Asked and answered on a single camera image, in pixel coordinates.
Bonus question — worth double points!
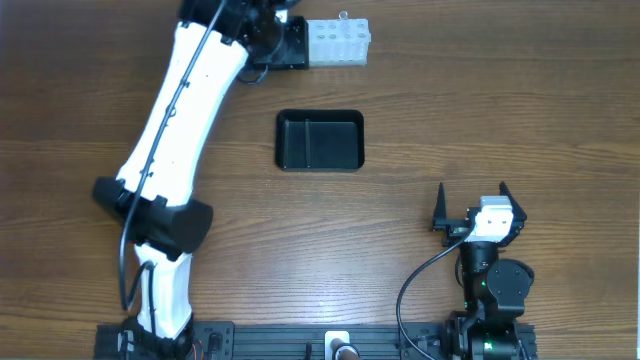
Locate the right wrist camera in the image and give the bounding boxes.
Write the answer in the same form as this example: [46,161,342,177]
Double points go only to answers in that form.
[472,195,515,244]

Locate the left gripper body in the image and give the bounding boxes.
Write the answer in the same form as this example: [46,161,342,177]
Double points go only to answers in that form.
[249,15,310,71]

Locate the black tray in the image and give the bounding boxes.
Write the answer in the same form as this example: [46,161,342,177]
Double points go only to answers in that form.
[274,108,366,173]

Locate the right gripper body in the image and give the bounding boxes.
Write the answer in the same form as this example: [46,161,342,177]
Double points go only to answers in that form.
[431,207,475,248]

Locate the mounting rail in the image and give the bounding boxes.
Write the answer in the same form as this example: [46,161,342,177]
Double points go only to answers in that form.
[94,321,539,360]

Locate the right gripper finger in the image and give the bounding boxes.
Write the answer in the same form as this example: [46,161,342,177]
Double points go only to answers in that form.
[499,181,528,237]
[432,181,448,222]

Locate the black cable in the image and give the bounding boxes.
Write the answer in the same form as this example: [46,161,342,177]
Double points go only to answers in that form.
[117,0,271,326]
[395,224,476,360]

